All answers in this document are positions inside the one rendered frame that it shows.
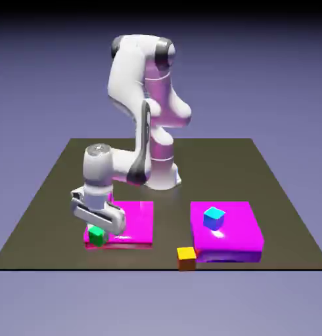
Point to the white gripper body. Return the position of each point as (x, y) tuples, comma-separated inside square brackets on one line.
[(98, 214)]

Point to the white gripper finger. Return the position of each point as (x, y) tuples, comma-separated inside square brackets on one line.
[(106, 237)]

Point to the small green cube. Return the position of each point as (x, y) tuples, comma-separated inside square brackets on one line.
[(95, 236)]

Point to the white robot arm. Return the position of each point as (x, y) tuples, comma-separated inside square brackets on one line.
[(124, 78)]

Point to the small yellow cube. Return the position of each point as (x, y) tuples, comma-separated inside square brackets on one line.
[(186, 257)]

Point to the small cyan cube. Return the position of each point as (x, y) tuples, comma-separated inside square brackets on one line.
[(214, 218)]

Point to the large flat magenta box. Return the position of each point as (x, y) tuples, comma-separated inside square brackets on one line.
[(134, 223)]

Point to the large thick magenta box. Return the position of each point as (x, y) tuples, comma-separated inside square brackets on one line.
[(229, 231)]

